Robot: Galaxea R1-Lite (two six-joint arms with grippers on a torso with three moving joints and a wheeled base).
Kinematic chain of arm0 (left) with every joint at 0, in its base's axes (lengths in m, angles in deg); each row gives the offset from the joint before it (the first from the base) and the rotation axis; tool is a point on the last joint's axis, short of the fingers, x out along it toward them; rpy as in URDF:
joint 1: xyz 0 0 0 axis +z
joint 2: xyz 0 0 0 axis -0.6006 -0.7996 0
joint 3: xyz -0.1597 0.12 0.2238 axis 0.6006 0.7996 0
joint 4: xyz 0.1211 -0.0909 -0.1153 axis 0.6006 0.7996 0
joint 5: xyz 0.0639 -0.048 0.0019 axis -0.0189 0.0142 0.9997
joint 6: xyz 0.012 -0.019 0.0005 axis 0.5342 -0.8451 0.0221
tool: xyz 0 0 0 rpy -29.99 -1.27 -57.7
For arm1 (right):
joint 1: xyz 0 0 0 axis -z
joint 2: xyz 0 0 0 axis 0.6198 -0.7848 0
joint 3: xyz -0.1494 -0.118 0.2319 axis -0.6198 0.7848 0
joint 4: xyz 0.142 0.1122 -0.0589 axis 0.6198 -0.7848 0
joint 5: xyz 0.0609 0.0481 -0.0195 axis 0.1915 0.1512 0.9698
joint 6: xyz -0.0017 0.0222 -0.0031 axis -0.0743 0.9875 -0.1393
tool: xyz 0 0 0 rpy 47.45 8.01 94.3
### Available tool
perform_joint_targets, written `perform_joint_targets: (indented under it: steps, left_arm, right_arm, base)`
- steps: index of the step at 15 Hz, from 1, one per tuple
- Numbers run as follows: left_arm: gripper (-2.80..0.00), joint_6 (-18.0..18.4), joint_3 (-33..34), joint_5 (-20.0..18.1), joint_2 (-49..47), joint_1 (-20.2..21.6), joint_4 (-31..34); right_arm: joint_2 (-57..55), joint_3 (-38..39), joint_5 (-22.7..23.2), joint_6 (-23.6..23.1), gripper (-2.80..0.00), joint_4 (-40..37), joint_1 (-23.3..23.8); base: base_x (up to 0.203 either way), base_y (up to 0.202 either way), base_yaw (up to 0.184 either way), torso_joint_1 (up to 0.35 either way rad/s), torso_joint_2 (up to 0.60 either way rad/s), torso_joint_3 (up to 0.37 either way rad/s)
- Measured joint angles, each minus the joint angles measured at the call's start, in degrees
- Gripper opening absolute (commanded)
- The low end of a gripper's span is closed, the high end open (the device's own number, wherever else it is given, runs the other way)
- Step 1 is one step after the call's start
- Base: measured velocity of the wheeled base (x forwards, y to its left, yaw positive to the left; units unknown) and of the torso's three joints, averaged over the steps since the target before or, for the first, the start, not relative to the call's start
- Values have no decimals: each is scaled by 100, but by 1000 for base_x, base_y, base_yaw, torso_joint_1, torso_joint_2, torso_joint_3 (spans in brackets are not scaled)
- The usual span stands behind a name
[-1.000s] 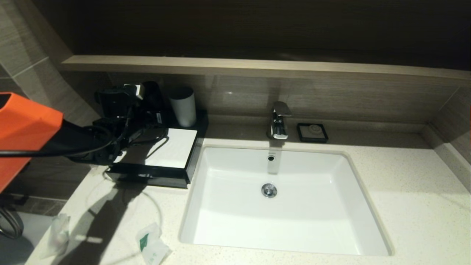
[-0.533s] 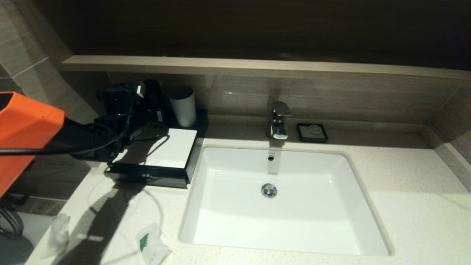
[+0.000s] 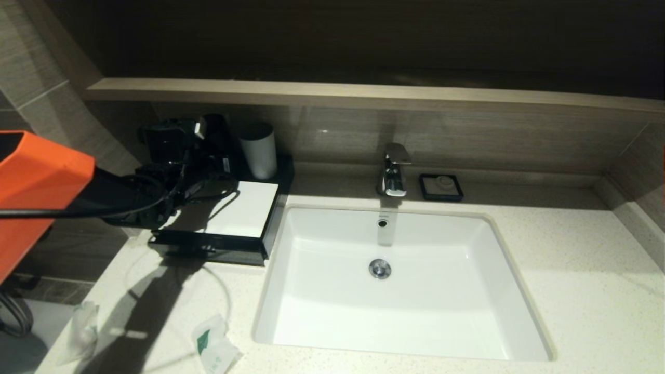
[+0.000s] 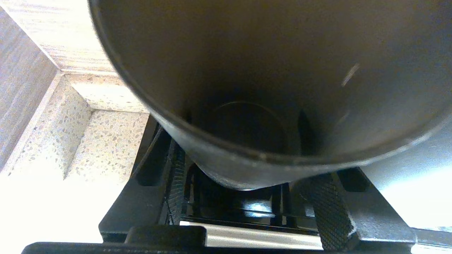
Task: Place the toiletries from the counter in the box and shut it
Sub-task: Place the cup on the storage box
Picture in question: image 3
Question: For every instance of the white square pad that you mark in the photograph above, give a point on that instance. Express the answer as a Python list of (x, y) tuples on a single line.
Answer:
[(249, 213)]

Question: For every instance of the white rectangular sink basin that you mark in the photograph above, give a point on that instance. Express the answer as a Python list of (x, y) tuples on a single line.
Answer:
[(415, 291)]

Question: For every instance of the white tumbler cup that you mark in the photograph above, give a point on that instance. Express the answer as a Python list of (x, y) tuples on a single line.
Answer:
[(260, 156)]

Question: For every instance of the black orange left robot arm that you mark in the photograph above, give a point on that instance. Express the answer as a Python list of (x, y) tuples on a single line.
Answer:
[(36, 171)]

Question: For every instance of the chrome sink drain stopper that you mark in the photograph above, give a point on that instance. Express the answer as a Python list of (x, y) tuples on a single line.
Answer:
[(380, 269)]

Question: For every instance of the clear plastic wrapper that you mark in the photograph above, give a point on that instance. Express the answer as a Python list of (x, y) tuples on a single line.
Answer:
[(83, 332)]

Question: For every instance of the wooden wall ledge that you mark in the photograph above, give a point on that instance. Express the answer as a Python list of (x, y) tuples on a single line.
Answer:
[(363, 96)]

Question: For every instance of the green white sachet packet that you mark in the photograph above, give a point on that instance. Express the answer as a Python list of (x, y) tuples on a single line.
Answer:
[(218, 348)]

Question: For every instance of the round white soap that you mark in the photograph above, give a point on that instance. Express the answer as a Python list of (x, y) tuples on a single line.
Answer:
[(444, 183)]

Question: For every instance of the black storage box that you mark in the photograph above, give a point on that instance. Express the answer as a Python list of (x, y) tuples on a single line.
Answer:
[(280, 171)]

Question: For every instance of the black square soap dish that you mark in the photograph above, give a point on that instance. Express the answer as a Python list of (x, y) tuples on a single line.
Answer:
[(423, 195)]

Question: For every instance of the chrome faucet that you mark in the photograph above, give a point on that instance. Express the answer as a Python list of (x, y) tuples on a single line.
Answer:
[(393, 179)]

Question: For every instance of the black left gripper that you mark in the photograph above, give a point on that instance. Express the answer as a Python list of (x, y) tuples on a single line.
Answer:
[(225, 166)]

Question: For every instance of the black tumbler cup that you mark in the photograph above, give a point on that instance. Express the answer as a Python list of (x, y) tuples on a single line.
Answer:
[(218, 135)]

